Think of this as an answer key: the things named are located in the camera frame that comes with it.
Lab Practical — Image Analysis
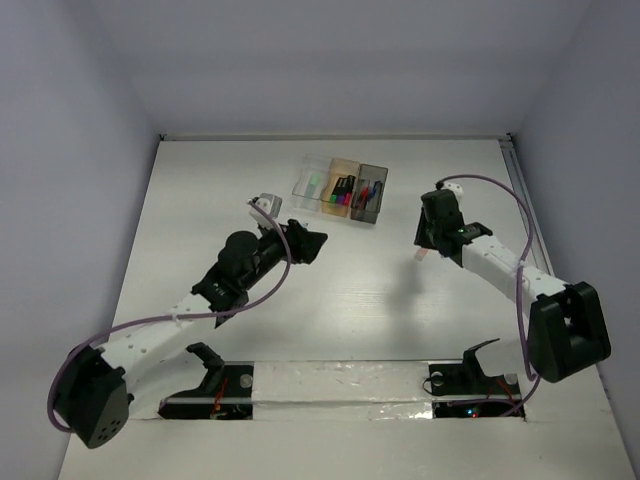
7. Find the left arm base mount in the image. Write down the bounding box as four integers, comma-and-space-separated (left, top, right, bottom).
158, 342, 254, 420

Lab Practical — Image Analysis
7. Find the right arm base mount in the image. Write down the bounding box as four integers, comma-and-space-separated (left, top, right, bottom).
422, 338, 525, 419

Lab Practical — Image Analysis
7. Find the dark grey plastic container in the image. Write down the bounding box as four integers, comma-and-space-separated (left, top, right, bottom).
350, 164, 388, 225

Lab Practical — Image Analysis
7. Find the green glue tube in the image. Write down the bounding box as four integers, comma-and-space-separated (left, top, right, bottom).
305, 172, 322, 199

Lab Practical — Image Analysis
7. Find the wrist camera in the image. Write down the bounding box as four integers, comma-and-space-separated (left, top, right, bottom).
248, 193, 282, 218
436, 181, 464, 202

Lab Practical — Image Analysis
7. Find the orange plastic container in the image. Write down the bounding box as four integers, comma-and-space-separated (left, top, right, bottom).
321, 158, 360, 217

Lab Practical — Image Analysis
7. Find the red patterned pen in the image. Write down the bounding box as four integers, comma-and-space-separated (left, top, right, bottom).
355, 186, 369, 210

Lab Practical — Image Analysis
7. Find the orange glue tube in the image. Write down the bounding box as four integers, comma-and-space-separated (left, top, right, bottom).
415, 248, 429, 261

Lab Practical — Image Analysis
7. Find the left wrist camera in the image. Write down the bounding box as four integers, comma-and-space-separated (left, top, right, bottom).
248, 193, 282, 218

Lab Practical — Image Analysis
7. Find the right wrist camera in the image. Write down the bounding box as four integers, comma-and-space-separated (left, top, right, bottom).
436, 181, 464, 202

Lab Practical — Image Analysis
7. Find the aluminium rail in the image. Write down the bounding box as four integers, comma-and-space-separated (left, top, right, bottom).
499, 139, 579, 356

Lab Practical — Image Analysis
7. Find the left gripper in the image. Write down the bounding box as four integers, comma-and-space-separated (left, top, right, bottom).
241, 218, 325, 291

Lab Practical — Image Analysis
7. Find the green highlighter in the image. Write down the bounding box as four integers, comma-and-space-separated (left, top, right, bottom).
329, 177, 343, 204

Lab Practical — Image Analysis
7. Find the red gel pen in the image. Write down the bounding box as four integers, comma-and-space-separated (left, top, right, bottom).
355, 182, 375, 210

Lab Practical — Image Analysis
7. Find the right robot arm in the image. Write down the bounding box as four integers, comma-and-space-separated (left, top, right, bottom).
414, 188, 611, 383

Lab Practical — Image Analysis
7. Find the clear plastic container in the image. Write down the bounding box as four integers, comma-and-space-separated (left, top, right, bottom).
291, 154, 331, 212

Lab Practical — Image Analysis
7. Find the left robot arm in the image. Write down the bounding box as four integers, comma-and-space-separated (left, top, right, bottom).
47, 219, 328, 449

